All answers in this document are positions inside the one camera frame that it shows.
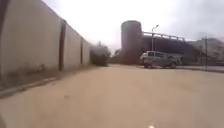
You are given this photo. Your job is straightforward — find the sandy dirt road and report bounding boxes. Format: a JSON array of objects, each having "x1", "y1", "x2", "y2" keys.
[{"x1": 0, "y1": 63, "x2": 224, "y2": 128}]

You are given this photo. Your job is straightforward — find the brown industrial building with tower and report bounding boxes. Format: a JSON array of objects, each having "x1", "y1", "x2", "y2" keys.
[{"x1": 109, "y1": 20, "x2": 205, "y2": 66}]

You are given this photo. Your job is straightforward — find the white van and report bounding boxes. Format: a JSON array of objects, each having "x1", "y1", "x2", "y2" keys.
[{"x1": 139, "y1": 50, "x2": 180, "y2": 70}]

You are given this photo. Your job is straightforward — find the street lamp pole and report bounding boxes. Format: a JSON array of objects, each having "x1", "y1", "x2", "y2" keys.
[{"x1": 151, "y1": 24, "x2": 160, "y2": 52}]

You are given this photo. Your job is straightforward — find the strip of rubble and weeds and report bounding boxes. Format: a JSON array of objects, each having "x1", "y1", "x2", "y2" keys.
[{"x1": 0, "y1": 64, "x2": 98, "y2": 98}]

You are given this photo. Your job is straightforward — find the thin pole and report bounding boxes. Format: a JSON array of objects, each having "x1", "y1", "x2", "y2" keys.
[{"x1": 204, "y1": 36, "x2": 209, "y2": 72}]

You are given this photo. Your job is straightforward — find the building with pale roof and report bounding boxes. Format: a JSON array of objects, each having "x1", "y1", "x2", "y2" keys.
[{"x1": 190, "y1": 37, "x2": 224, "y2": 66}]

